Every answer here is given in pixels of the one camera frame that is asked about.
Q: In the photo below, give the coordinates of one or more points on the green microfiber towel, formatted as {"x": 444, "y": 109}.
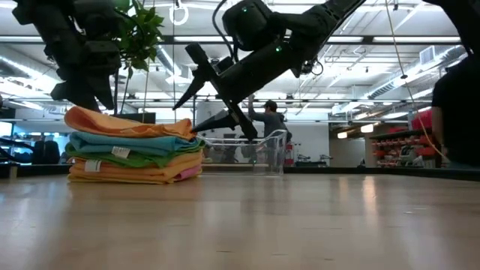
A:
{"x": 138, "y": 160}

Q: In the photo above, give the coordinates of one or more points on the rack with red bins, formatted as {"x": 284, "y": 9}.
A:
{"x": 405, "y": 144}

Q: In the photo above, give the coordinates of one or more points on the clear plastic bin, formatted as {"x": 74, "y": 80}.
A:
{"x": 262, "y": 153}

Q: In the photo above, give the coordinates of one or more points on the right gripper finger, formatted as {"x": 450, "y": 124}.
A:
{"x": 191, "y": 92}
{"x": 215, "y": 123}

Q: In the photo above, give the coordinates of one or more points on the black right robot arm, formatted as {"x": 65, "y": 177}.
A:
{"x": 315, "y": 22}

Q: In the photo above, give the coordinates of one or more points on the green potted plant white pot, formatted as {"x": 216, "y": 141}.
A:
{"x": 140, "y": 33}

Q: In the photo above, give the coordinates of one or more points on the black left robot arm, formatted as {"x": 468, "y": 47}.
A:
{"x": 41, "y": 22}

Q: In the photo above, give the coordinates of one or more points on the black ceiling-mounted camera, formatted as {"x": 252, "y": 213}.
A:
{"x": 306, "y": 68}

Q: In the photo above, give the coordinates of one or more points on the white machine in black frame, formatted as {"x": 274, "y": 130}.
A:
{"x": 208, "y": 110}

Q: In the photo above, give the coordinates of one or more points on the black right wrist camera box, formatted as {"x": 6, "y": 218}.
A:
{"x": 224, "y": 64}

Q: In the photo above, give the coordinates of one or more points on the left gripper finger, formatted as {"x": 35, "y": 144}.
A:
{"x": 105, "y": 92}
{"x": 75, "y": 95}

